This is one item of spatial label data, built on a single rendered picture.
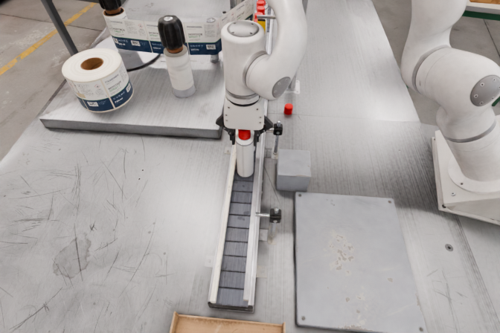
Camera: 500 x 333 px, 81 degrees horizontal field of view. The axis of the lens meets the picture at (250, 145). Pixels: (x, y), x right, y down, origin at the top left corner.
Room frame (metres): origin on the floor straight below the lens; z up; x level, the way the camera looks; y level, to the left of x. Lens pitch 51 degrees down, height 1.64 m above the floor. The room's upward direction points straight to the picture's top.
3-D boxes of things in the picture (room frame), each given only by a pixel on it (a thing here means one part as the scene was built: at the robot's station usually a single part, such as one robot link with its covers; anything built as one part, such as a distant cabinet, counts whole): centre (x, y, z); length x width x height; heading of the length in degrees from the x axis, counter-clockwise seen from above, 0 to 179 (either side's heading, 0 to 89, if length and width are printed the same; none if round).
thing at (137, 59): (1.19, 0.56, 0.89); 0.31 x 0.31 x 0.01
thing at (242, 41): (0.52, 0.01, 1.29); 0.09 x 0.08 x 0.13; 41
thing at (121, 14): (1.19, 0.56, 1.04); 0.09 x 0.09 x 0.29
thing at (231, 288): (0.96, -0.02, 0.86); 1.65 x 0.08 x 0.04; 175
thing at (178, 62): (0.91, 0.26, 1.03); 0.09 x 0.09 x 0.30
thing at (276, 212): (0.33, -0.04, 0.91); 0.07 x 0.03 x 0.16; 85
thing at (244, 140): (0.52, 0.01, 0.98); 0.05 x 0.05 x 0.20
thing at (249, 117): (0.52, 0.01, 1.15); 0.10 x 0.07 x 0.11; 85
